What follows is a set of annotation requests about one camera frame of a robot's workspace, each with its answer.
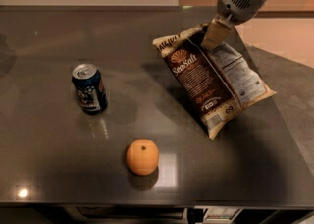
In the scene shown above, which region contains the orange fruit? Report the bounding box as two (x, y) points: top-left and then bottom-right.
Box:
(126, 139), (159, 176)

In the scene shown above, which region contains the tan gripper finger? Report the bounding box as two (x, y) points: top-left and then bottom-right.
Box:
(201, 18), (235, 51)

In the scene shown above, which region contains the blue soda can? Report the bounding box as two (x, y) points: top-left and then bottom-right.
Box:
(72, 64), (108, 115)

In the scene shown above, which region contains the brown sea salt chip bag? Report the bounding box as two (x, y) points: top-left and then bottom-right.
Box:
(153, 24), (275, 139)

